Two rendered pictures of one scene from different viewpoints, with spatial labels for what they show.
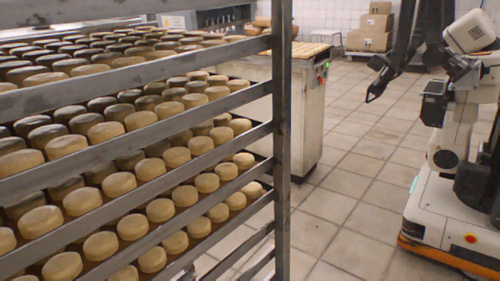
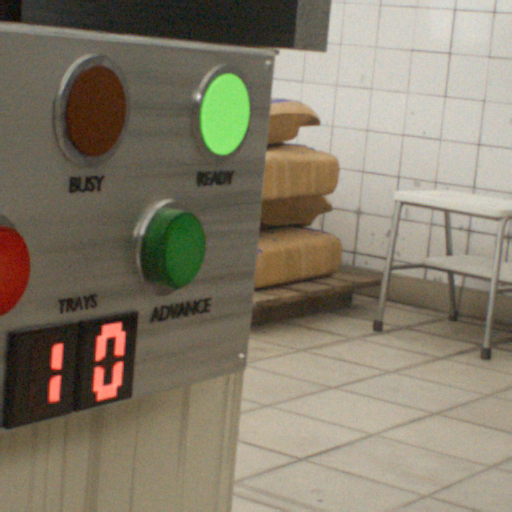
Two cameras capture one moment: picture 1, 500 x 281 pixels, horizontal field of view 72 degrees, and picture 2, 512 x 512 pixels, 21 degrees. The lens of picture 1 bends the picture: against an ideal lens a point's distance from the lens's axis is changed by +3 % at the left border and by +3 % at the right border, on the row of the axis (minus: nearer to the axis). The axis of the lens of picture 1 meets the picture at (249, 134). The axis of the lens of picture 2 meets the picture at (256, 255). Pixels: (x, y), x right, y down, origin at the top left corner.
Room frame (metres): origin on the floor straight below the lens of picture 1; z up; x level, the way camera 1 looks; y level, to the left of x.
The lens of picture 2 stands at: (1.60, -0.51, 0.84)
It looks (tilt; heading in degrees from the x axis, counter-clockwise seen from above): 8 degrees down; 358
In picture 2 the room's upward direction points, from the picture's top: 5 degrees clockwise
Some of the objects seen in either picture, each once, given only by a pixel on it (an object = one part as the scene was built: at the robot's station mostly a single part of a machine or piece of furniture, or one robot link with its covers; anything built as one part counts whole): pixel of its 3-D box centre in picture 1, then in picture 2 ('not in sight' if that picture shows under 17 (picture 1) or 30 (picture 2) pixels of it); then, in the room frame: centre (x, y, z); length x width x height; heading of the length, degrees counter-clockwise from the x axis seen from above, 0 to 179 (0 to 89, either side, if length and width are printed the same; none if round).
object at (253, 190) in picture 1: (251, 190); not in sight; (0.69, 0.00, 0.87); 0.05 x 0.05 x 0.02
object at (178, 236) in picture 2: not in sight; (169, 248); (2.12, -0.50, 0.76); 0.03 x 0.02 x 0.03; 145
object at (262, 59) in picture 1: (187, 50); not in sight; (2.53, 0.43, 0.87); 2.01 x 0.03 x 0.07; 55
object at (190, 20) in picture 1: (210, 28); not in sight; (2.59, 0.26, 1.01); 0.72 x 0.33 x 0.34; 145
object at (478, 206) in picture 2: (327, 44); (476, 268); (5.84, -1.39, 0.23); 0.45 x 0.45 x 0.46; 45
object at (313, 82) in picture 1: (319, 73); (49, 224); (2.09, -0.46, 0.77); 0.24 x 0.04 x 0.14; 145
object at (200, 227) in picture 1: (199, 227); not in sight; (0.57, 0.12, 0.87); 0.05 x 0.05 x 0.02
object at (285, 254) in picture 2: not in sight; (249, 251); (6.07, -0.68, 0.19); 0.72 x 0.42 x 0.15; 147
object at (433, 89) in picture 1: (440, 97); not in sight; (1.56, -0.93, 0.77); 0.28 x 0.16 x 0.22; 145
